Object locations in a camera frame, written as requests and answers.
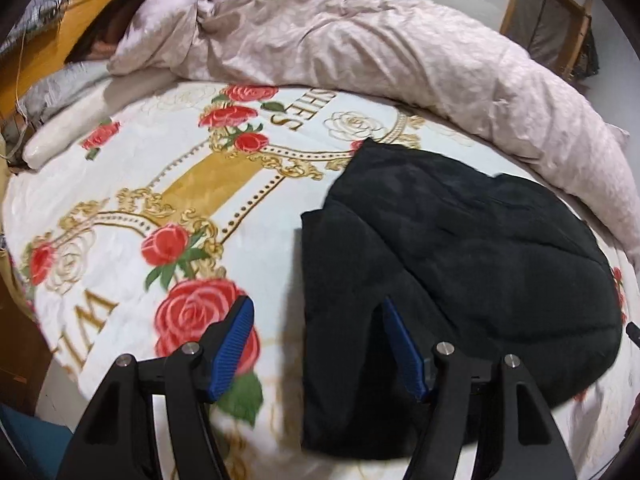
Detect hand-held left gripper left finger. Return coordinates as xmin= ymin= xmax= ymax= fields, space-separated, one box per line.
xmin=57 ymin=295 xmax=256 ymax=480

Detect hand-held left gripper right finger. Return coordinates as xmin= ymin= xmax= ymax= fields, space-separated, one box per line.
xmin=382 ymin=297 xmax=577 ymax=480

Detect black hooded puffer jacket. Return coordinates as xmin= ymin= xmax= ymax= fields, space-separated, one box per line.
xmin=300 ymin=138 xmax=626 ymax=464

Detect rose printed blanket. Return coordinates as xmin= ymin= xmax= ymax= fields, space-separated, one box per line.
xmin=0 ymin=81 xmax=640 ymax=480

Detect wooden bedside cabinet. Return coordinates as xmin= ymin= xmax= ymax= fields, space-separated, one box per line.
xmin=0 ymin=260 xmax=52 ymax=417

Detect teal cloth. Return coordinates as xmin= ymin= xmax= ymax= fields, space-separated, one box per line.
xmin=0 ymin=404 xmax=72 ymax=480

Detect white long pillow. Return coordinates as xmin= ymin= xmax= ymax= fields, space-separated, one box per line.
xmin=22 ymin=102 xmax=128 ymax=169

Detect hanging bags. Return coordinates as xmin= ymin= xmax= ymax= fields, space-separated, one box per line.
xmin=570 ymin=30 xmax=601 ymax=81

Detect grey pillow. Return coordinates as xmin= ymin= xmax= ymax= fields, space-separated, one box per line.
xmin=20 ymin=62 xmax=115 ymax=122

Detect pink patterned duvet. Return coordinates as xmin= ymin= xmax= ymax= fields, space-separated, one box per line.
xmin=107 ymin=0 xmax=640 ymax=257

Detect wooden framed mesh door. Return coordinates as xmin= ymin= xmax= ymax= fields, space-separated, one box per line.
xmin=500 ymin=0 xmax=594 ymax=79

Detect brown fleece blanket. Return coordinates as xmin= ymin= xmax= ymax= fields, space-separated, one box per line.
xmin=65 ymin=0 xmax=311 ymax=67

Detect wooden headboard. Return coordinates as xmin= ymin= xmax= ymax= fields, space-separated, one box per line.
xmin=0 ymin=0 xmax=259 ymax=127

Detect wire mesh rack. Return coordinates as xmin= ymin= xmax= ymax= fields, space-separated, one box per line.
xmin=20 ymin=0 xmax=69 ymax=42

